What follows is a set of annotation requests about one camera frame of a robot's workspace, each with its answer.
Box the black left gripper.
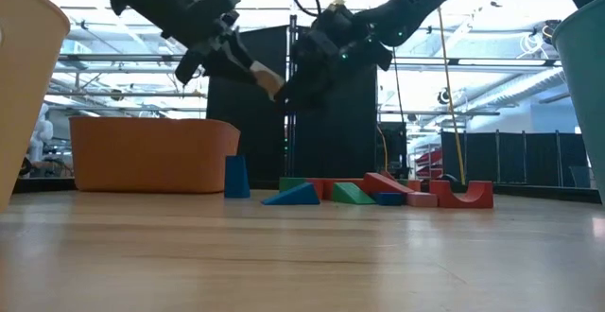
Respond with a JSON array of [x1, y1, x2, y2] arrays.
[[174, 10, 259, 87]]

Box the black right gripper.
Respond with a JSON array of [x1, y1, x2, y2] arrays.
[[274, 1, 394, 113]]

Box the natural wood block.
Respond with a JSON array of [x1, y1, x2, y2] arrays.
[[249, 60, 286, 102]]

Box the red arch block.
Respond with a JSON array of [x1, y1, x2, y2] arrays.
[[428, 179, 495, 210]]

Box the dark green arch block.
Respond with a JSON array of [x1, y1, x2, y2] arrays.
[[278, 176, 309, 195]]

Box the red long block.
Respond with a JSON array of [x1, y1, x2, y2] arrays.
[[303, 177, 333, 201]]

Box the orange block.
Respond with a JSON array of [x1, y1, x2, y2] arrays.
[[320, 177, 366, 196]]

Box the black perforated computer case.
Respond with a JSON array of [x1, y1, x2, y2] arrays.
[[377, 121, 408, 178]]

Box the blue wedge block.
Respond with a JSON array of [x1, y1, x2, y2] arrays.
[[260, 182, 321, 207]]

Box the blue trapezoid block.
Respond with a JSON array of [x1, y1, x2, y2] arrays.
[[223, 154, 252, 199]]

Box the green wedge block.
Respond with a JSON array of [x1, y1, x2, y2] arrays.
[[330, 182, 377, 206]]

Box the red slanted block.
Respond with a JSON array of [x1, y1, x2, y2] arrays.
[[362, 171, 417, 197]]

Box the orange plastic bin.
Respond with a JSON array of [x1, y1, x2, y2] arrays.
[[69, 116, 242, 195]]

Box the small blue cube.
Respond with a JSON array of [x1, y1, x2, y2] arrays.
[[372, 191, 406, 207]]

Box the red rack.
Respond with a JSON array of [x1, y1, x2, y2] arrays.
[[414, 147, 445, 180]]

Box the pink block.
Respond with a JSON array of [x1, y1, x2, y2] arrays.
[[406, 191, 440, 209]]

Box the yellow plastic bin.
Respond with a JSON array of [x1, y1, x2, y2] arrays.
[[0, 0, 72, 212]]

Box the black partition row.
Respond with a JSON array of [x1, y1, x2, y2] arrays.
[[440, 129, 590, 188]]

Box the teal plastic bin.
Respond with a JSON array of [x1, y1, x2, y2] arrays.
[[551, 0, 605, 199]]

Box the dark chair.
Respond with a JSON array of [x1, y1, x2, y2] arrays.
[[570, 165, 605, 190]]

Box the black hanging cable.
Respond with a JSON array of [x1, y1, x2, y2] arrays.
[[391, 61, 406, 125]]

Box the thin yellow cable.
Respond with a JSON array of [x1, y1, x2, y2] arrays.
[[375, 124, 389, 173]]

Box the yellow hanging cable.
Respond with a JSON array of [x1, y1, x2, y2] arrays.
[[436, 6, 468, 187]]

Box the black table frame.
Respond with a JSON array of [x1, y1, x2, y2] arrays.
[[12, 175, 605, 205]]

